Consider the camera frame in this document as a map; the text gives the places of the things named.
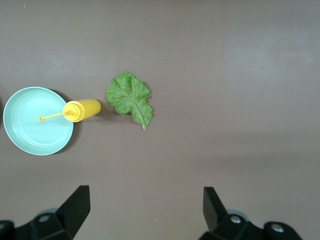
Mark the green lettuce leaf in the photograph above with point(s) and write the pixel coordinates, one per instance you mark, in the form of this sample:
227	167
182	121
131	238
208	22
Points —
130	100

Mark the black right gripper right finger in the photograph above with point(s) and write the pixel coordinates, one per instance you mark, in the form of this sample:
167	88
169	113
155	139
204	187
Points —
215	215

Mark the mint green plate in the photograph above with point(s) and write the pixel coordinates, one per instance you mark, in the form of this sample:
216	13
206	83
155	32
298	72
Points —
32	135

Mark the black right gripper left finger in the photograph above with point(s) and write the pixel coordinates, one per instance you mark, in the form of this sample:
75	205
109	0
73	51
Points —
75	210

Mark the yellow squeeze bottle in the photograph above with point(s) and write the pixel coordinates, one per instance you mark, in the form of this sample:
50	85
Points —
87	110

